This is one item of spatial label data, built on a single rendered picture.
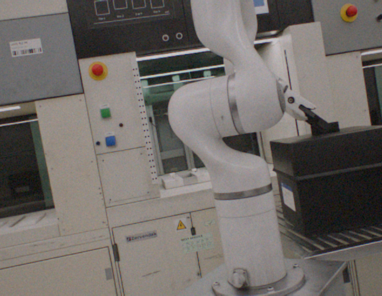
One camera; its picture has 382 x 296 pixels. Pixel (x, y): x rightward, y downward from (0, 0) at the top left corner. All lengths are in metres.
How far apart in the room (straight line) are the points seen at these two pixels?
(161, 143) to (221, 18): 1.63
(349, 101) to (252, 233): 1.02
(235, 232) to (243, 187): 0.09
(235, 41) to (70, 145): 0.86
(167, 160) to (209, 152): 1.63
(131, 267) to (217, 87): 0.93
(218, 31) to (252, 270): 0.46
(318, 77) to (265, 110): 0.86
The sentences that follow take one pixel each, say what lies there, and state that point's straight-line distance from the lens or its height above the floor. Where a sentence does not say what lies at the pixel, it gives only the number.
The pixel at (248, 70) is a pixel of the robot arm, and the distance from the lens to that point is 0.81.
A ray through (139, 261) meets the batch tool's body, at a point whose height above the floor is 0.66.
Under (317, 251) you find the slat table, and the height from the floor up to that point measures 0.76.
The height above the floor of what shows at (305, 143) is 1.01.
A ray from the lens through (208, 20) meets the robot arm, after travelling 0.86.
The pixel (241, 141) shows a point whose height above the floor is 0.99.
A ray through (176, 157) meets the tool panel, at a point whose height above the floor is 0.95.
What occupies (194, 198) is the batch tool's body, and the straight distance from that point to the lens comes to 1.55.
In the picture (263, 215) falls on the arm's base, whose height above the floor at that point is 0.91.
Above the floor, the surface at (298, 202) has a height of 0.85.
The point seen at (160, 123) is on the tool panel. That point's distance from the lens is 2.43.
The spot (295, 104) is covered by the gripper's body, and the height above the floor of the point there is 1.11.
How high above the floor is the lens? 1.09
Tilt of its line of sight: 3 degrees down
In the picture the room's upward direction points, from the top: 10 degrees counter-clockwise
